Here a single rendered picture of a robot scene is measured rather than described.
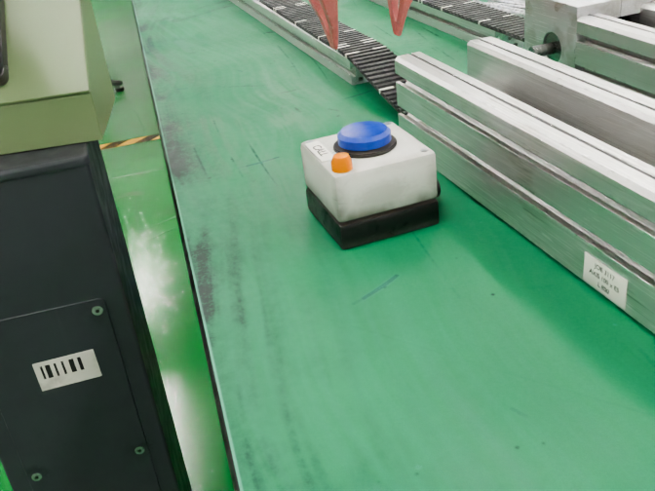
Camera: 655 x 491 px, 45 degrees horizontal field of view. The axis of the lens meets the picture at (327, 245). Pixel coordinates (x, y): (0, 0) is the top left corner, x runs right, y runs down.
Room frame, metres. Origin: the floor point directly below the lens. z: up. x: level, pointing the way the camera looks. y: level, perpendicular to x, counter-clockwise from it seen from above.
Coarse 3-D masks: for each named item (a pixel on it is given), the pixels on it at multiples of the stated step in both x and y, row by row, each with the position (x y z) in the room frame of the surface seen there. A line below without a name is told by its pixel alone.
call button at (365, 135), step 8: (344, 128) 0.55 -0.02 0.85; (352, 128) 0.55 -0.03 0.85; (360, 128) 0.55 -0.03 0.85; (368, 128) 0.55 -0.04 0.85; (376, 128) 0.54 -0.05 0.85; (384, 128) 0.54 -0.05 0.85; (344, 136) 0.54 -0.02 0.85; (352, 136) 0.53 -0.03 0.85; (360, 136) 0.53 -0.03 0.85; (368, 136) 0.53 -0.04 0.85; (376, 136) 0.53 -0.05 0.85; (384, 136) 0.53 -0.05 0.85; (344, 144) 0.53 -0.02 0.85; (352, 144) 0.53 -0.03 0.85; (360, 144) 0.53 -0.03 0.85; (368, 144) 0.53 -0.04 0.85; (376, 144) 0.53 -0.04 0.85; (384, 144) 0.53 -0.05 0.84
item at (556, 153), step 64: (512, 64) 0.63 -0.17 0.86; (448, 128) 0.59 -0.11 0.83; (512, 128) 0.50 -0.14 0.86; (576, 128) 0.55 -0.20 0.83; (640, 128) 0.48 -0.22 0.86; (512, 192) 0.50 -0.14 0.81; (576, 192) 0.43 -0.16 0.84; (640, 192) 0.38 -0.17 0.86; (576, 256) 0.42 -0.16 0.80; (640, 256) 0.37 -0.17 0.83; (640, 320) 0.36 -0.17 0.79
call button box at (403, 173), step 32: (320, 160) 0.53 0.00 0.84; (352, 160) 0.52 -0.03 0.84; (384, 160) 0.52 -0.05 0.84; (416, 160) 0.52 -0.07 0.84; (320, 192) 0.53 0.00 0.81; (352, 192) 0.50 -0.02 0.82; (384, 192) 0.51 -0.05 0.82; (416, 192) 0.51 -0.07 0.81; (352, 224) 0.50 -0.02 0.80; (384, 224) 0.51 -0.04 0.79; (416, 224) 0.51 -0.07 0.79
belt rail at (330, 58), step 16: (240, 0) 1.41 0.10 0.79; (256, 0) 1.29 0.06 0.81; (256, 16) 1.28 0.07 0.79; (272, 16) 1.19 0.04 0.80; (288, 32) 1.14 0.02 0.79; (304, 32) 1.04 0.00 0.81; (304, 48) 1.05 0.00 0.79; (320, 48) 0.98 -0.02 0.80; (336, 64) 0.93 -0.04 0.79; (352, 64) 0.89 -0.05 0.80; (352, 80) 0.88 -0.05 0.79
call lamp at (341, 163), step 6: (336, 156) 0.51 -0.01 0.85; (342, 156) 0.51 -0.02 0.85; (348, 156) 0.51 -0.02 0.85; (330, 162) 0.51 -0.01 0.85; (336, 162) 0.50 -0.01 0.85; (342, 162) 0.50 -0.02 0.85; (348, 162) 0.50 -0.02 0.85; (336, 168) 0.50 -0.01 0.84; (342, 168) 0.50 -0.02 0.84; (348, 168) 0.50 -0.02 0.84
